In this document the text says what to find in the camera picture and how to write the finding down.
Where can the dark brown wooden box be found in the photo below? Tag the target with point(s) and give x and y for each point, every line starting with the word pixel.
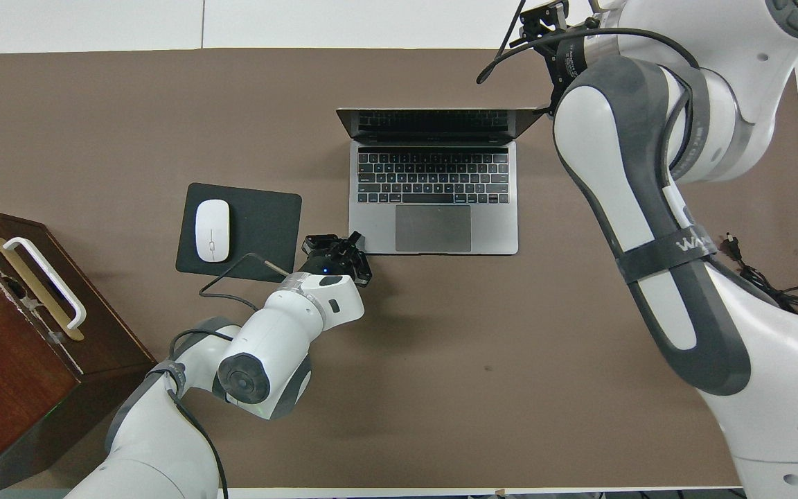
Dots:
pixel 4 388

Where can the silver laptop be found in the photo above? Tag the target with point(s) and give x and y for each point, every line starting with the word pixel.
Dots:
pixel 433 229

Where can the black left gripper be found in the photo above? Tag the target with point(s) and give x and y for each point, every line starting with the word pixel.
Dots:
pixel 330 258

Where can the white computer mouse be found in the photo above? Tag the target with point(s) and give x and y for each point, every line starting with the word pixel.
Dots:
pixel 212 232

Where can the black mouse pad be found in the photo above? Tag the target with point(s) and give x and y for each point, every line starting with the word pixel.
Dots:
pixel 260 229

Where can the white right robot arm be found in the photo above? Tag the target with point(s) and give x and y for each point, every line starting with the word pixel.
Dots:
pixel 648 208

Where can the brown table mat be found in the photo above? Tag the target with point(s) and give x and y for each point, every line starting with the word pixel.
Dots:
pixel 163 104

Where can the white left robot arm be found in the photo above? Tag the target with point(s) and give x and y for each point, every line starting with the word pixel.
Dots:
pixel 267 346

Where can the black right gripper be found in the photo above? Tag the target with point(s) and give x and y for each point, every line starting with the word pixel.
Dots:
pixel 569 59

